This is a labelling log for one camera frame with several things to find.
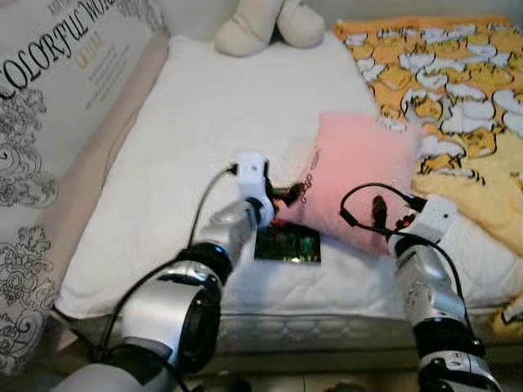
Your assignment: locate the white quilted mattress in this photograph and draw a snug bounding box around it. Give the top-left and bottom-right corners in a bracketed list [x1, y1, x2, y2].
[51, 31, 523, 356]

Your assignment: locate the pink plush pillow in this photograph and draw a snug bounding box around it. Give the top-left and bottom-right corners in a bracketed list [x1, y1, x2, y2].
[282, 112, 426, 254]

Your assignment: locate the yellow cartoon print blanket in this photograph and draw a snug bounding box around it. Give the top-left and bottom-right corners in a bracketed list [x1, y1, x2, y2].
[333, 15, 523, 340]

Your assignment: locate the cream plush toy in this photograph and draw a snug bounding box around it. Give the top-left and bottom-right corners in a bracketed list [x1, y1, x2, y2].
[214, 0, 326, 58]

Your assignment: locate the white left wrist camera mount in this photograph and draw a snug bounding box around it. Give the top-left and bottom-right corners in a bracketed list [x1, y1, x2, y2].
[235, 152, 275, 226]

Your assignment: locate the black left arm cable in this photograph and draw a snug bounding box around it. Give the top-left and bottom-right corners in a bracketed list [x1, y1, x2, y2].
[96, 163, 239, 360]

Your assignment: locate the dark green flat box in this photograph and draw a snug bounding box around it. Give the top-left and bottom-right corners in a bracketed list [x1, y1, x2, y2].
[253, 222, 322, 264]

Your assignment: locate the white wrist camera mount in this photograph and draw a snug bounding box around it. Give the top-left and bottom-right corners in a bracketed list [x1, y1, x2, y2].
[235, 152, 275, 226]
[391, 194, 458, 247]

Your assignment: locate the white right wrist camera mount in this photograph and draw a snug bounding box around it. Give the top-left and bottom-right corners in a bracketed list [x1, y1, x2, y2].
[391, 194, 458, 247]

